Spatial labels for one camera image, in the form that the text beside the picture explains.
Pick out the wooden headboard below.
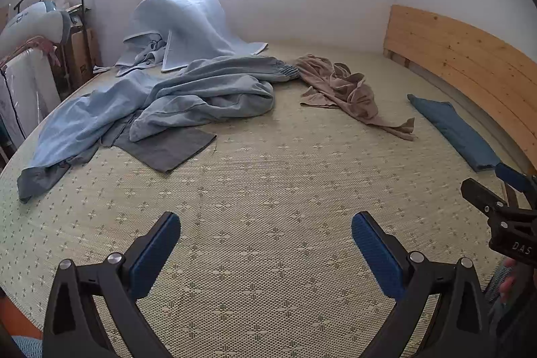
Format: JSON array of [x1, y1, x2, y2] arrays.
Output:
[[384, 4, 537, 174]]

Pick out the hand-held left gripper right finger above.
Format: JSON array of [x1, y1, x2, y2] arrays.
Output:
[[351, 211, 491, 358]]

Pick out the grey shirt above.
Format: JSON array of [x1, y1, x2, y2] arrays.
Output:
[[101, 119, 218, 173]]

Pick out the folded dark blue pants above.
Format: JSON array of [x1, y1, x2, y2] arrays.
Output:
[[407, 94, 502, 173]]

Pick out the beige garment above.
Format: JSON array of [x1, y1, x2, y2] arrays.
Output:
[[294, 54, 417, 141]]

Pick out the pink cloth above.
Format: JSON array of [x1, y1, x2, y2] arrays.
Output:
[[17, 37, 57, 65]]

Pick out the white fabric wardrobe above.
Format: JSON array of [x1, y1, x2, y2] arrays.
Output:
[[0, 48, 61, 149]]

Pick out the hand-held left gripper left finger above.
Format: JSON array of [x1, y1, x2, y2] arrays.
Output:
[[42, 211, 182, 358]]

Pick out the white plush pillow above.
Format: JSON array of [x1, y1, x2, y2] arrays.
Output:
[[0, 1, 73, 57]]

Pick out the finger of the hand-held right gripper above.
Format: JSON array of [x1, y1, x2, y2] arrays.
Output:
[[495, 163, 537, 194], [460, 178, 509, 217]]

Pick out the light blue pants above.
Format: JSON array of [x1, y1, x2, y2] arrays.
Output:
[[17, 55, 301, 203]]

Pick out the light blue blanket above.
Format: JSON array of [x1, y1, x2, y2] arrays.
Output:
[[114, 0, 269, 79]]

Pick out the person's right hand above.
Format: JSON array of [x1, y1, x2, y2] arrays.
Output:
[[498, 256, 520, 305]]

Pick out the cardboard box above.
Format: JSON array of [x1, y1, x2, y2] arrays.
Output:
[[67, 27, 101, 88]]

